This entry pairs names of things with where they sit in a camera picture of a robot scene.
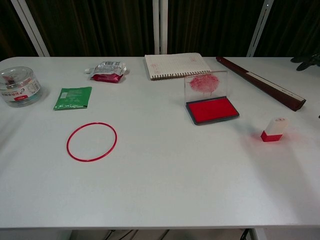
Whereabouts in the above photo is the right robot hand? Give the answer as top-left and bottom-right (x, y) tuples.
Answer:
(291, 53), (320, 72)

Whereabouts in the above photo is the white red stamp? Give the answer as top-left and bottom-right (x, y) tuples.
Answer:
(260, 116), (288, 143)

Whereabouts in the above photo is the dark pleated curtain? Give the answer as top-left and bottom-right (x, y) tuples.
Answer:
(254, 0), (320, 58)
(166, 0), (266, 58)
(23, 0), (155, 58)
(0, 0), (38, 62)

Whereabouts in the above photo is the long dark red box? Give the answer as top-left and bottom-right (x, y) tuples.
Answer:
(216, 56), (307, 113)

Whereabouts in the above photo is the red ink pad case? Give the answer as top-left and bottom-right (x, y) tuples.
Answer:
(183, 69), (240, 127)

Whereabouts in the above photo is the spiral notebook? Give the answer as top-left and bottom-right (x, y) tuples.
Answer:
(144, 52), (212, 81)

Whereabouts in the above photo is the silver and red pouch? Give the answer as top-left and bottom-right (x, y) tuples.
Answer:
(84, 60), (130, 84)

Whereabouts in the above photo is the green sachet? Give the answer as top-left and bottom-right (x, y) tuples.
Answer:
(52, 86), (93, 111)

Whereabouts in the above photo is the clear jar of clips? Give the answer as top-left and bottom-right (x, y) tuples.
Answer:
(0, 66), (42, 108)

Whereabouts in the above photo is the white frame post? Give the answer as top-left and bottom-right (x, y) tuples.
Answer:
(11, 0), (50, 57)
(152, 0), (169, 55)
(246, 0), (272, 57)

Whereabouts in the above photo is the red ring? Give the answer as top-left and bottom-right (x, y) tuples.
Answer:
(66, 121), (118, 163)

